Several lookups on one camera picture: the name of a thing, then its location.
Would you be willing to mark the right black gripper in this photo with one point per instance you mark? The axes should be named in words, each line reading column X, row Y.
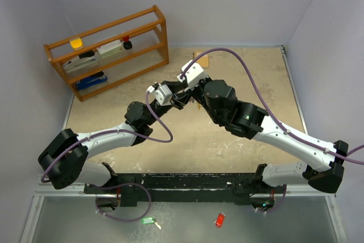
column 201, row 84

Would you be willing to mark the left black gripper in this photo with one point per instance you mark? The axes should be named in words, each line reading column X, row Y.
column 179, row 98

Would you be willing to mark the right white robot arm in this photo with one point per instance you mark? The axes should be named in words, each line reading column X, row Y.
column 320, row 163

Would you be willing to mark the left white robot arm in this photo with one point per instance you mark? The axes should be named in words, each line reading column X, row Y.
column 64, row 159

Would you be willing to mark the brown spiral notebook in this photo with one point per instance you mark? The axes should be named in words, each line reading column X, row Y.
column 202, row 61

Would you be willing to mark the red black bottle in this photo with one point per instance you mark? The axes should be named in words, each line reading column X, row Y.
column 127, row 44

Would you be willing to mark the blue stapler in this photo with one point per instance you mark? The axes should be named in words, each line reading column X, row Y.
column 92, row 80

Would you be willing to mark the white cardboard box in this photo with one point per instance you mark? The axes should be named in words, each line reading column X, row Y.
column 110, row 49

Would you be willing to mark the orange wooden shelf rack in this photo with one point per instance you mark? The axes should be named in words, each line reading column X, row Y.
column 147, row 30

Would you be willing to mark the black white stapler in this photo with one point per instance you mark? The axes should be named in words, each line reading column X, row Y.
column 82, row 61

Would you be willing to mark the yellow lidded container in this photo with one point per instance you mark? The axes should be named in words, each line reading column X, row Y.
column 76, row 44

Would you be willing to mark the red tagged key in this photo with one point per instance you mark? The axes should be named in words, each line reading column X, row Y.
column 219, row 220

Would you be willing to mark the green tagged key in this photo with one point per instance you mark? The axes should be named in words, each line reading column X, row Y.
column 149, row 221

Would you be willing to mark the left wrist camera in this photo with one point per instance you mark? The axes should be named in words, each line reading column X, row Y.
column 161, row 93

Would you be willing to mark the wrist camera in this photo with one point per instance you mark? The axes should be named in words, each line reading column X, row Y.
column 161, row 93
column 193, row 75

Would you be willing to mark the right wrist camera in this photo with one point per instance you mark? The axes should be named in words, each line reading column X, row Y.
column 193, row 75

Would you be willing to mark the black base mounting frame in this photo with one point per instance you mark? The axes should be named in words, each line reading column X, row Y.
column 236, row 188

